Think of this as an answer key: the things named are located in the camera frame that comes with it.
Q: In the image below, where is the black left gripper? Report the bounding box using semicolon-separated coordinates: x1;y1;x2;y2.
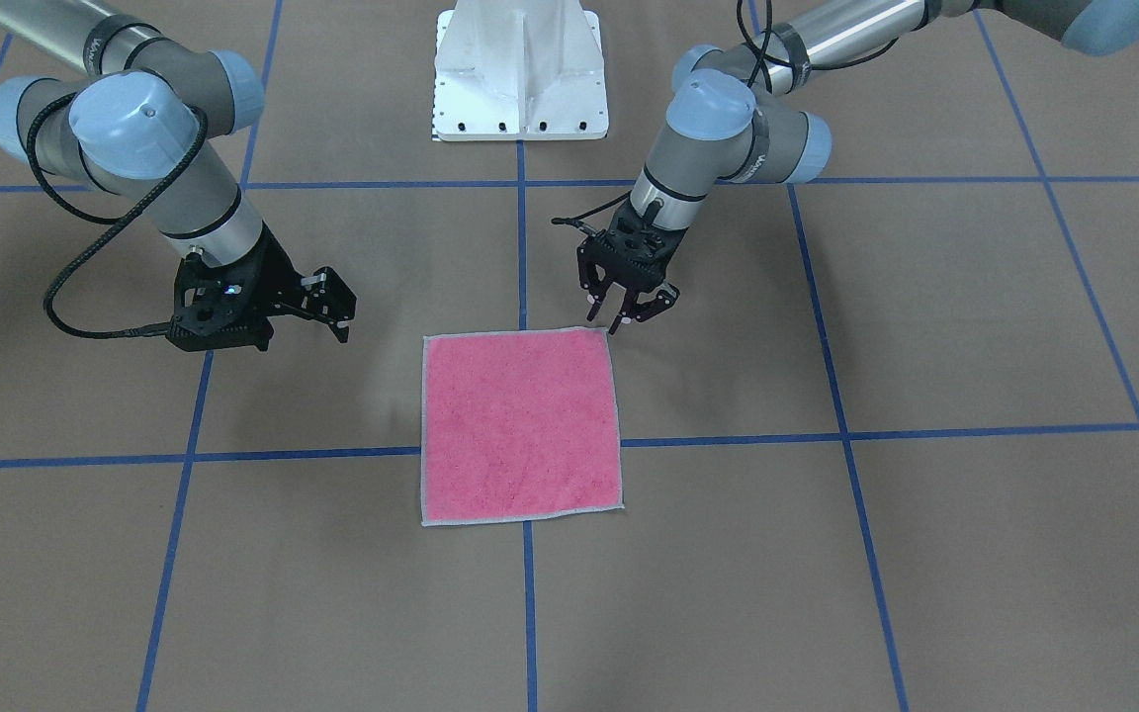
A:
575;203;683;336

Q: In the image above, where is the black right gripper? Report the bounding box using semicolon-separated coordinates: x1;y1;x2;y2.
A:
166;226;357;352

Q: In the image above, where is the pink towel with grey back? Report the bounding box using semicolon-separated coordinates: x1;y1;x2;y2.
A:
420;327;624;527

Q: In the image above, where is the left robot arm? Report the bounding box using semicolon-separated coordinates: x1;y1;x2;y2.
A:
562;1;1139;332

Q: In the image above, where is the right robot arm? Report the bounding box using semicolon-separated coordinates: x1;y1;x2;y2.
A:
0;1;357;352

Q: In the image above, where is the blue tape line lengthwise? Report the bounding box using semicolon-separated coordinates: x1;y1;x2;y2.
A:
515;140;539;711

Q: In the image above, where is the blue tape line crosswise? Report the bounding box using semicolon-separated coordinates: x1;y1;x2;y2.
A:
0;422;1139;470

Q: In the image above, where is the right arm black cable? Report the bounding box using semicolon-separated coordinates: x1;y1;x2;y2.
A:
26;95;211;341

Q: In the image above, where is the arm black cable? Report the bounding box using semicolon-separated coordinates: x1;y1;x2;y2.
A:
552;0;917;230
26;95;211;341

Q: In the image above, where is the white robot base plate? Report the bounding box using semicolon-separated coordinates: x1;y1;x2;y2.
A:
431;1;611;141

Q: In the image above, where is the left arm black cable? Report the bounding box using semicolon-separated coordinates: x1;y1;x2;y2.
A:
552;0;917;230

